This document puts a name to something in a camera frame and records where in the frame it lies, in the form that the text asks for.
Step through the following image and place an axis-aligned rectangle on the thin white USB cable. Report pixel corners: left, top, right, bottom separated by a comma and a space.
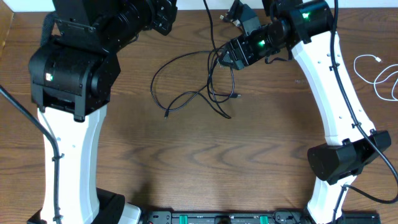
353, 54, 398, 102

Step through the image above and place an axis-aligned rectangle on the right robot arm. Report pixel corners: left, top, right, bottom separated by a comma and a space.
220, 1, 391, 223

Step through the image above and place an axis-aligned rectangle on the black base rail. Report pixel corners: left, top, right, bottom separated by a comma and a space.
140, 209, 381, 224

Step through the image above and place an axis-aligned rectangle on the thin black cable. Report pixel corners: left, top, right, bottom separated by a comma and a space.
150, 49, 237, 121
201, 0, 242, 120

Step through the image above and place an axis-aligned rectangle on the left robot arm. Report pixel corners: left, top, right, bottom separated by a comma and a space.
29, 0, 177, 224

